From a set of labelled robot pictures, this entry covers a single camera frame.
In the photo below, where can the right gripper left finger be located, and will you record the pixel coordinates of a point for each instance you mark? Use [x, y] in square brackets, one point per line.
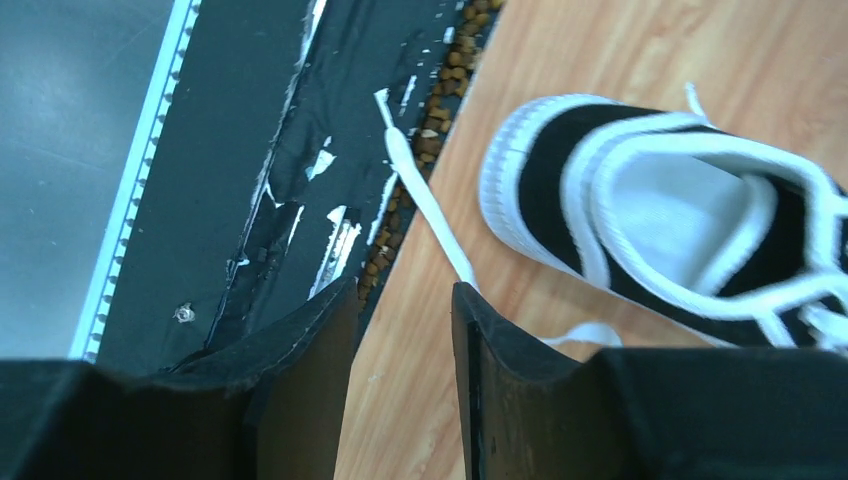
[269, 406]

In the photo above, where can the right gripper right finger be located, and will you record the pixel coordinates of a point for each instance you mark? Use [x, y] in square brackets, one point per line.
[530, 412]

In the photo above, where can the black white sneaker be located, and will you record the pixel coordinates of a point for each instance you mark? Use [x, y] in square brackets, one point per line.
[737, 241]

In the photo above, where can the white slotted cable duct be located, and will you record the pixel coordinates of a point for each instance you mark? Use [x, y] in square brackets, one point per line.
[158, 99]

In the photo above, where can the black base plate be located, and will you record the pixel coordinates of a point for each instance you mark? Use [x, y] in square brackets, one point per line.
[264, 175]

